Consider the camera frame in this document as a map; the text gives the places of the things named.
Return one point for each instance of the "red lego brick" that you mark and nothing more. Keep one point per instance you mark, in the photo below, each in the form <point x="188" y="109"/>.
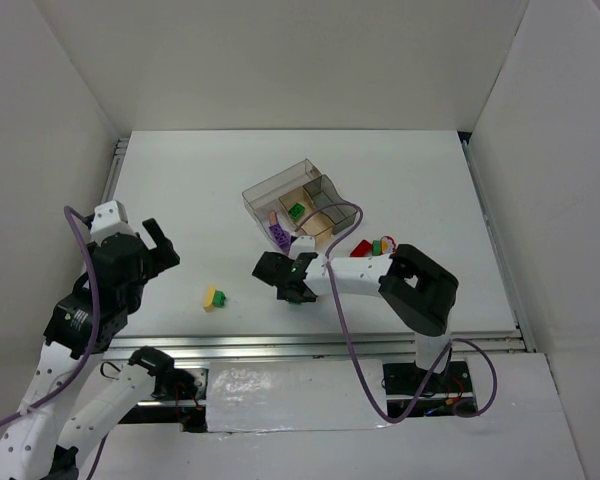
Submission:
<point x="362" y="249"/>

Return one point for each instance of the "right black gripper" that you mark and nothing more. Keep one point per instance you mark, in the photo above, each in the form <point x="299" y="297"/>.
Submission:
<point x="290" y="291"/>

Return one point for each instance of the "aluminium rail frame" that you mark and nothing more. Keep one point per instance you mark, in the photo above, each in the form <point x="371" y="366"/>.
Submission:
<point x="414" y="186"/>

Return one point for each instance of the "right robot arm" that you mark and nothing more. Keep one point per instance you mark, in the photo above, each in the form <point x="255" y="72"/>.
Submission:
<point x="418" y="290"/>

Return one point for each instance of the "dark grey container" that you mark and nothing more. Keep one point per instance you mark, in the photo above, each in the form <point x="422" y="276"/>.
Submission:
<point x="328" y="201"/>

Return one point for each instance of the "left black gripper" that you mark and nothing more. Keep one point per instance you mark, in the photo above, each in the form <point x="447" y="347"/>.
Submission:
<point x="156" y="255"/>

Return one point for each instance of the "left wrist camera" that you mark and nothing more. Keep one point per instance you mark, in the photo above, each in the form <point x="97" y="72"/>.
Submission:
<point x="109" y="219"/>

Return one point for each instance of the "purple lego brick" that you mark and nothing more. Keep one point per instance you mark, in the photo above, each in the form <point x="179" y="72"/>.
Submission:
<point x="281" y="237"/>

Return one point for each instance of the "clear small container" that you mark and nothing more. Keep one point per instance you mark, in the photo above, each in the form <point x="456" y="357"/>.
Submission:
<point x="292" y="228"/>

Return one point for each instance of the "yellow curved lego brick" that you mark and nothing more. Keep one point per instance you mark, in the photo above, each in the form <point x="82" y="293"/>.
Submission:
<point x="208" y="300"/>

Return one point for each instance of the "clear smoky container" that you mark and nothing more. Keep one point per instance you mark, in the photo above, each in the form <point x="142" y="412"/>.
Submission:
<point x="263" y="197"/>

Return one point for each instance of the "small green lego brick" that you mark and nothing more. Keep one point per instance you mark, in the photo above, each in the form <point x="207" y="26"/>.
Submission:
<point x="218" y="299"/>

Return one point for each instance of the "small green lego cube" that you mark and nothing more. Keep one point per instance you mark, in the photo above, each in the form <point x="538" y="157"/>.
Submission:
<point x="376" y="248"/>

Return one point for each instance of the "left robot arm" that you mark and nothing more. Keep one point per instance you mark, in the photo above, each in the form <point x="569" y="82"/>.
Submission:
<point x="46" y="438"/>

